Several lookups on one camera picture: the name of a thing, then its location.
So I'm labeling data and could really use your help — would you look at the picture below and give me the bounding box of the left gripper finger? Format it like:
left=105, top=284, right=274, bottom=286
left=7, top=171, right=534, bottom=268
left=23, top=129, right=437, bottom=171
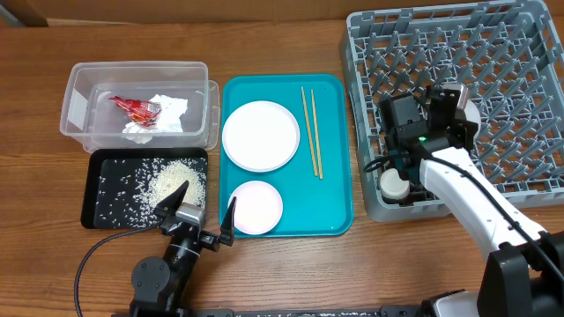
left=220, top=197, right=237, bottom=246
left=153, top=181, right=189, bottom=215

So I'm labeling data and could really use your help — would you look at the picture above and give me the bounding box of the small pink plate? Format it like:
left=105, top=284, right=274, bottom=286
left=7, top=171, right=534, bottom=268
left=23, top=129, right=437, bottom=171
left=229, top=181, right=284, bottom=235

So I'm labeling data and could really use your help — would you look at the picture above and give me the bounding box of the pile of rice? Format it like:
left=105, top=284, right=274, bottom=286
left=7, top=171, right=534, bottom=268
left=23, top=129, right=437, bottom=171
left=93, top=158, right=207, bottom=229

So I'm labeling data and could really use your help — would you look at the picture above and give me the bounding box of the white napkin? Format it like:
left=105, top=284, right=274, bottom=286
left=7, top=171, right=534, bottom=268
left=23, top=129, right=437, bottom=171
left=122, top=94, right=188, bottom=134

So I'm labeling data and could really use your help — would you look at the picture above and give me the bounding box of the red snack wrapper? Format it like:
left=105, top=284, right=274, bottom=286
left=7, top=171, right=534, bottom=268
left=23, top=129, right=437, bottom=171
left=110, top=96, right=161, bottom=128

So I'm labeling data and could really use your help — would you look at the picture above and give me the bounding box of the small white cup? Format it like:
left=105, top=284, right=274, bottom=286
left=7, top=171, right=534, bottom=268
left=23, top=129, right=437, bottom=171
left=379, top=168, right=410, bottom=201

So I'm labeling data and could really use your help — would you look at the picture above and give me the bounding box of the large white plate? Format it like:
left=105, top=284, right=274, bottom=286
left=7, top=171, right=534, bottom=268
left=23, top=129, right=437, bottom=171
left=221, top=100, right=301, bottom=173

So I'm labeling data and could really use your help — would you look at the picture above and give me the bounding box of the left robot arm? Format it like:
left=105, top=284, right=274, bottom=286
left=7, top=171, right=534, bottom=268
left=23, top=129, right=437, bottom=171
left=129, top=181, right=237, bottom=316

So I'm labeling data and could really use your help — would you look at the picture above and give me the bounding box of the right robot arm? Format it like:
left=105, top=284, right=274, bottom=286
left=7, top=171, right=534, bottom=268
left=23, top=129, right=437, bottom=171
left=364, top=84, right=563, bottom=317

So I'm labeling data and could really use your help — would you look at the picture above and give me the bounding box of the grey dishwasher rack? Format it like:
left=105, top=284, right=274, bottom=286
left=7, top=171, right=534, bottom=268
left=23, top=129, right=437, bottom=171
left=340, top=1, right=563, bottom=209

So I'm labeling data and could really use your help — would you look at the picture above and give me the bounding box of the black plastic tray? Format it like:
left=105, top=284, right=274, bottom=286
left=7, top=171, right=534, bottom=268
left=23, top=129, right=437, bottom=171
left=80, top=148, right=208, bottom=229

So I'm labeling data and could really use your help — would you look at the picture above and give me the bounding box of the teal serving tray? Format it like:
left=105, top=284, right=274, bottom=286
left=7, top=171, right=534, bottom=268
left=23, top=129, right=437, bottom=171
left=219, top=74, right=354, bottom=238

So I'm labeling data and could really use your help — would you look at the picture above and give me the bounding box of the clear plastic bin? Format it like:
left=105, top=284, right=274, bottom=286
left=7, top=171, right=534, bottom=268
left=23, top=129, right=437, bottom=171
left=60, top=61, right=220, bottom=152

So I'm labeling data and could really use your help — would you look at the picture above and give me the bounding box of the left black cable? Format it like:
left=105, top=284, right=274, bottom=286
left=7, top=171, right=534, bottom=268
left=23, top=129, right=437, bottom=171
left=73, top=224, right=164, bottom=317

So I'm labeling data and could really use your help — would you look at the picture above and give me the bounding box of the black cable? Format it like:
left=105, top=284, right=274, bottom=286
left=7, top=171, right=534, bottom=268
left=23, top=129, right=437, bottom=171
left=73, top=224, right=164, bottom=317
left=362, top=149, right=397, bottom=175

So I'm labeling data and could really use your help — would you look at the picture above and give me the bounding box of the right black cable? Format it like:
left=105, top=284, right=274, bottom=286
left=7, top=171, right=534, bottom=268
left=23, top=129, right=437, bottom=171
left=362, top=149, right=397, bottom=175

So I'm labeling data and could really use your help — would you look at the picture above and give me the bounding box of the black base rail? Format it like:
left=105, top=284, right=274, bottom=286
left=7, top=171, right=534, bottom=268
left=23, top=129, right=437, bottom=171
left=112, top=304, right=442, bottom=317

